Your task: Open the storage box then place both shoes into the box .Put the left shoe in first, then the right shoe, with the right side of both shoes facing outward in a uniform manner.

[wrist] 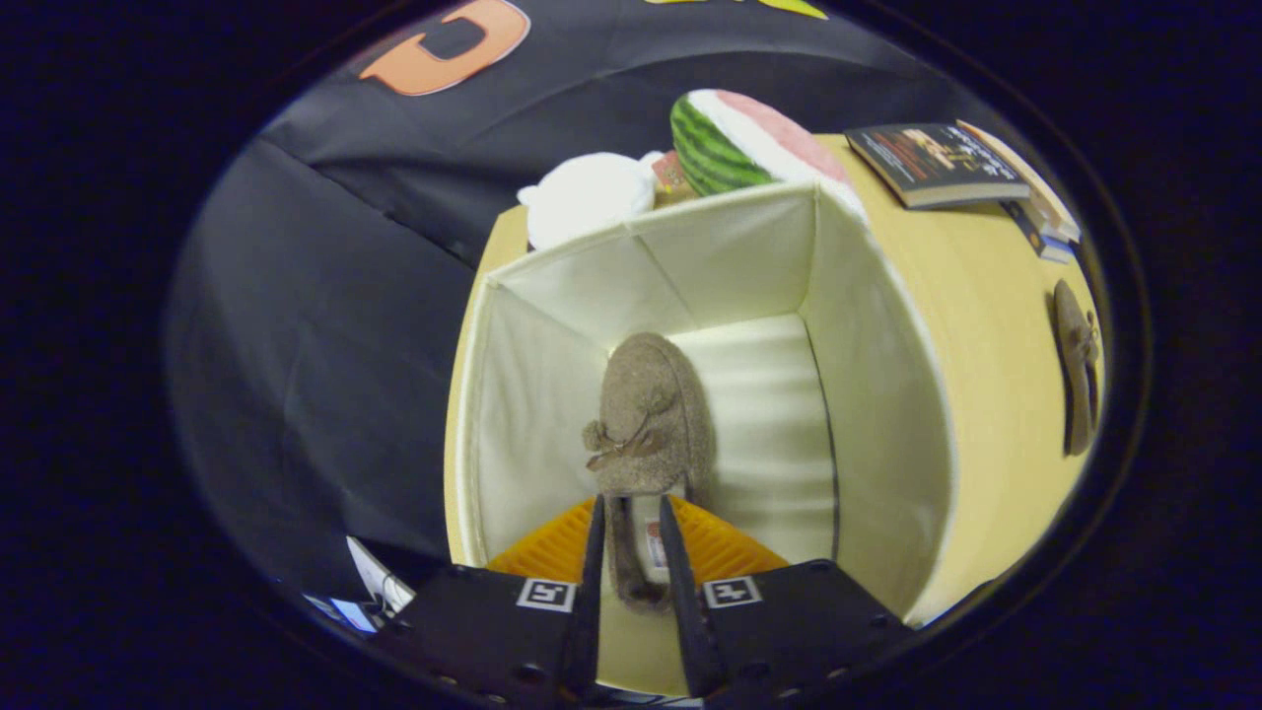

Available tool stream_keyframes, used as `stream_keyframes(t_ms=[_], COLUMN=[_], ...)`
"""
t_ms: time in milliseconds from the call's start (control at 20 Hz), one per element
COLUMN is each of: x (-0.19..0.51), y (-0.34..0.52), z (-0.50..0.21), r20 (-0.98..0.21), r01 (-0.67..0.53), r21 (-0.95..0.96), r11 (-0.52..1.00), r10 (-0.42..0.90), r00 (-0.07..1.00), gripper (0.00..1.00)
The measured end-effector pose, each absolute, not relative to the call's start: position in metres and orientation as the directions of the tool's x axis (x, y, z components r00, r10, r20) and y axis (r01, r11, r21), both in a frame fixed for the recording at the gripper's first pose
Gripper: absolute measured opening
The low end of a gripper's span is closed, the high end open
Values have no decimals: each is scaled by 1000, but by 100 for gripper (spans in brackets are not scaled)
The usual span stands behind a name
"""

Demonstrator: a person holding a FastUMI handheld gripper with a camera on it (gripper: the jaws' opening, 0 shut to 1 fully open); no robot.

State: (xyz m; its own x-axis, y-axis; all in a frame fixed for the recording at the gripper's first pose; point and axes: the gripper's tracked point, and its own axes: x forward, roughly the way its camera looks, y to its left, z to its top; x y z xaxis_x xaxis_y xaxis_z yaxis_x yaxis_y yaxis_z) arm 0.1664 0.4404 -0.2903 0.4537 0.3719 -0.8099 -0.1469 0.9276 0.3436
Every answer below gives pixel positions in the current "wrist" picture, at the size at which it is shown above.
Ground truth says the black backdrop cloth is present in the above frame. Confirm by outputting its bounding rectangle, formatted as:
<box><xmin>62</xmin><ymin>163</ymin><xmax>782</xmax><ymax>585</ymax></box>
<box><xmin>166</xmin><ymin>0</ymin><xmax>997</xmax><ymax>612</ymax></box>

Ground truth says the white paper sheet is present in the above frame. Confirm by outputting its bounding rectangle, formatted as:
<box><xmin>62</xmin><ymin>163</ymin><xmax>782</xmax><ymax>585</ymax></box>
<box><xmin>344</xmin><ymin>534</ymin><xmax>417</xmax><ymax>618</ymax></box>

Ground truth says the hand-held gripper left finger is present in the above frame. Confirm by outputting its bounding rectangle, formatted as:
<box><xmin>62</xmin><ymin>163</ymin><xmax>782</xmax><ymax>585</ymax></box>
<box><xmin>378</xmin><ymin>495</ymin><xmax>606</xmax><ymax>699</ymax></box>

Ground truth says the white plush toy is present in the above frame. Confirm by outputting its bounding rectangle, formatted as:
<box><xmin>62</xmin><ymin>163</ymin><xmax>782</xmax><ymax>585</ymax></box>
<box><xmin>516</xmin><ymin>150</ymin><xmax>665</xmax><ymax>251</ymax></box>

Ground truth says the blue grey book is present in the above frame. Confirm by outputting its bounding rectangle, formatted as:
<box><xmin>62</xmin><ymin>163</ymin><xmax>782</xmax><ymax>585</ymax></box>
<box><xmin>1000</xmin><ymin>197</ymin><xmax>1077</xmax><ymax>265</ymax></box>

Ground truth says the black cover book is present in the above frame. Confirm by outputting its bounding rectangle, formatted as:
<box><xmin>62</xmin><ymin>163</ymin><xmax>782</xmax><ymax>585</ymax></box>
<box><xmin>844</xmin><ymin>121</ymin><xmax>1032</xmax><ymax>211</ymax></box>

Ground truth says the beige cover book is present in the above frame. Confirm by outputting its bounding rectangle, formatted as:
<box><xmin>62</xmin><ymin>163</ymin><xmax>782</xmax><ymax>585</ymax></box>
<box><xmin>955</xmin><ymin>119</ymin><xmax>1084</xmax><ymax>246</ymax></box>

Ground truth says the blue printed item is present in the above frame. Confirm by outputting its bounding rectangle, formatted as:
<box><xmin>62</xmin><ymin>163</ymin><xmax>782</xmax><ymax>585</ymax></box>
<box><xmin>304</xmin><ymin>591</ymin><xmax>382</xmax><ymax>635</ymax></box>

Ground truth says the foldable fabric storage box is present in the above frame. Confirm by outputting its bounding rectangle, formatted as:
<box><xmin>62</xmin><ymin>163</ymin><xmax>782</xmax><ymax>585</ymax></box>
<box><xmin>443</xmin><ymin>179</ymin><xmax>959</xmax><ymax>697</ymax></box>

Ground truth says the watermelon slice plush toy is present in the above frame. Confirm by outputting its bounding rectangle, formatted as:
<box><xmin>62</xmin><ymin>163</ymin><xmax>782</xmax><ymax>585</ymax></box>
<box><xmin>669</xmin><ymin>88</ymin><xmax>871</xmax><ymax>224</ymax></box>

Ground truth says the brown shoe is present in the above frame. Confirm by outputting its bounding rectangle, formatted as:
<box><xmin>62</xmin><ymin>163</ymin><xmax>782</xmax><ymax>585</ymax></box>
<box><xmin>581</xmin><ymin>331</ymin><xmax>717</xmax><ymax>615</ymax></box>
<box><xmin>1049</xmin><ymin>278</ymin><xmax>1104</xmax><ymax>458</ymax></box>

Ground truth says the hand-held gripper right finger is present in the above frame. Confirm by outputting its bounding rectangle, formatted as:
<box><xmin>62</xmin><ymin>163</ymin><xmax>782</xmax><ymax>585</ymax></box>
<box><xmin>658</xmin><ymin>495</ymin><xmax>915</xmax><ymax>706</ymax></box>

